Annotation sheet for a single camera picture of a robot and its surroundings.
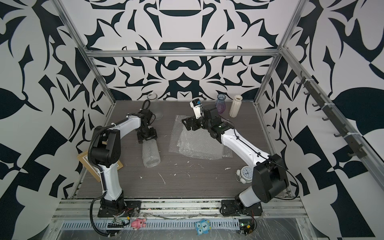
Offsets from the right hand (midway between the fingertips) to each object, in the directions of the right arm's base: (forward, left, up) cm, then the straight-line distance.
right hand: (188, 115), depth 81 cm
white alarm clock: (-25, -30, -20) cm, 44 cm away
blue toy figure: (-47, -6, -22) cm, 52 cm away
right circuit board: (-47, -27, -25) cm, 59 cm away
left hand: (0, +26, -22) cm, 34 cm away
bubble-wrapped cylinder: (-5, -7, -23) cm, 24 cm away
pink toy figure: (-46, +23, -20) cm, 55 cm away
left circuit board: (-46, +35, -26) cm, 64 cm away
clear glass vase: (+17, +23, -10) cm, 30 cm away
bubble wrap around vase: (+9, +8, -22) cm, 25 cm away
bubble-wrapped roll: (-14, +22, -15) cm, 30 cm away
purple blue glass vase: (+22, -21, -14) cm, 34 cm away
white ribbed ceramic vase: (+18, -31, -12) cm, 38 cm away
